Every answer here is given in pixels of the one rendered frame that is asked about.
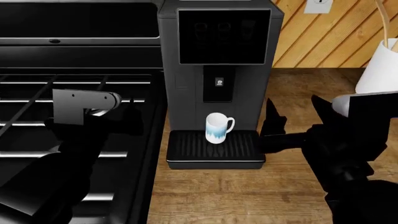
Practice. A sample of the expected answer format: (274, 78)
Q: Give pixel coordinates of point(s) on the black coffee dispenser spout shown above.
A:
(217, 93)

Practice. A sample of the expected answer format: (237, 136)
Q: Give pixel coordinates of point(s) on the round black stove knob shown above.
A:
(55, 41)

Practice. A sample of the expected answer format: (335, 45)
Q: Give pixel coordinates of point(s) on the black drip tray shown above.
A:
(186, 149)

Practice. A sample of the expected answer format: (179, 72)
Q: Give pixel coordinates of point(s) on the white wall outlet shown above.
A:
(316, 7)

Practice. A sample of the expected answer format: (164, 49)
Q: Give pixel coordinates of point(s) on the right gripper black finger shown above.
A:
(328, 114)
(273, 126)

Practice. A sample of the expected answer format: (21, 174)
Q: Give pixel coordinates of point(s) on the black touch screen panel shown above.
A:
(224, 46)

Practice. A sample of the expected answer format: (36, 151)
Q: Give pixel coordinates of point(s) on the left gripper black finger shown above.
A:
(52, 130)
(130, 123)

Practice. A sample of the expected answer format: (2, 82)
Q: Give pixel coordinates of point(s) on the light wooden utensil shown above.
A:
(385, 21)

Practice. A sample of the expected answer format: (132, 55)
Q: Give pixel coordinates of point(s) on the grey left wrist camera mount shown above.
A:
(68, 105)

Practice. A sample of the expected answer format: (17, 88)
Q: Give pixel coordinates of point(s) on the dark grey coffee machine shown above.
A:
(245, 98)

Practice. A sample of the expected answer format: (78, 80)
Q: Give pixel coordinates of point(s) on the white utensil holder vase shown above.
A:
(377, 70)

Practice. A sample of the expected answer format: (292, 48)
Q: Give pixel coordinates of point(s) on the black gas stove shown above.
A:
(77, 58)

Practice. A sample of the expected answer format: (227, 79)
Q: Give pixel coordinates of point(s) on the white mug with blue pattern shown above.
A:
(214, 130)

